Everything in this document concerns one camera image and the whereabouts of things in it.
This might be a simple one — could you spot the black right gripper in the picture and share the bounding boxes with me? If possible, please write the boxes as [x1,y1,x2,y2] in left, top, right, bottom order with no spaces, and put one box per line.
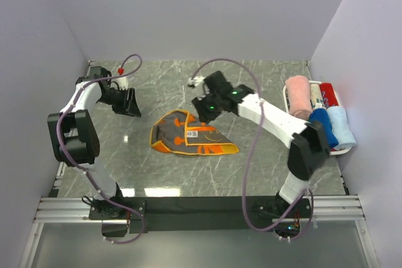
[191,90,222,125]

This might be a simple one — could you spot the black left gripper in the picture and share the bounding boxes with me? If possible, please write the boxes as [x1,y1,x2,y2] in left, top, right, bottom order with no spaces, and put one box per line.
[98,87,142,117]

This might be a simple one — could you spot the grey orange giraffe towel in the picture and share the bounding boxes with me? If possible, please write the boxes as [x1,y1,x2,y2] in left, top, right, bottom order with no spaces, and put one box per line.
[149,109,239,156]

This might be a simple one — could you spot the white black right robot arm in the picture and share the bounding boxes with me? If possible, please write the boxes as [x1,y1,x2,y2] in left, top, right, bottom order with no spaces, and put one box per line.
[188,71,330,217]

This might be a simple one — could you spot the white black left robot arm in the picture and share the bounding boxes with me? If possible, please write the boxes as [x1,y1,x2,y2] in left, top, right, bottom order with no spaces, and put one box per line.
[47,66,141,219]

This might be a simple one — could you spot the pink rolled towel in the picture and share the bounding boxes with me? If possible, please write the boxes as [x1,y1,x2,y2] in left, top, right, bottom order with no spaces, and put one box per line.
[285,75,313,121]

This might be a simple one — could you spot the cream patterned rolled towel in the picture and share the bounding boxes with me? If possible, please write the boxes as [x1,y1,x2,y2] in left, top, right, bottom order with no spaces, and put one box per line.
[310,84,325,110]

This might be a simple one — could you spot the dark blue rolled towel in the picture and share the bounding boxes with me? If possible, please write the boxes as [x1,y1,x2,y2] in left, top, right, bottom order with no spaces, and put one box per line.
[309,107,339,149]

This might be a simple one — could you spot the red rolled towel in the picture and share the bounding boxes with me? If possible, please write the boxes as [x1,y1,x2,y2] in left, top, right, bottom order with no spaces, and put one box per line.
[319,82,339,109]

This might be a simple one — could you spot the light blue rolled towel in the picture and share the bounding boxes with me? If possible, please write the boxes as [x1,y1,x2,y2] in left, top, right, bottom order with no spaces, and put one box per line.
[327,106,356,151]

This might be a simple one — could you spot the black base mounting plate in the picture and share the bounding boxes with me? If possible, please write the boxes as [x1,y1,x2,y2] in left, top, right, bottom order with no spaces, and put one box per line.
[89,196,311,233]

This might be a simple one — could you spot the white towel basket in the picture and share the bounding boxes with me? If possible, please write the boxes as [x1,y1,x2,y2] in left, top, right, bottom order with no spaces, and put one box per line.
[283,80,352,156]

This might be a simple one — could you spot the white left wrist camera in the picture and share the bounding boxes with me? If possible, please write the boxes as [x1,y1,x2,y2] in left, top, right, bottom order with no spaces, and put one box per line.
[114,67,129,90]

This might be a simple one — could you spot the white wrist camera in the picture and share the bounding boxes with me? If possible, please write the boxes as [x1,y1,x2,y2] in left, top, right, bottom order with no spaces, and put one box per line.
[114,67,129,90]
[187,76,205,90]

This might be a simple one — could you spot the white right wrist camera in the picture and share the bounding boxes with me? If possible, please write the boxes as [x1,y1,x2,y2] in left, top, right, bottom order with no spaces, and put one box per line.
[187,76,205,90]

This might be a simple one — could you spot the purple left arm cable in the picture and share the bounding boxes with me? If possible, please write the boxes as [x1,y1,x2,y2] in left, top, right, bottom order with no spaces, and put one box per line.
[55,53,147,244]

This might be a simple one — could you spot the aluminium frame rail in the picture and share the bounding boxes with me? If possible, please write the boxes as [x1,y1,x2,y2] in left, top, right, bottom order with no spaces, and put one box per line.
[19,195,380,267]

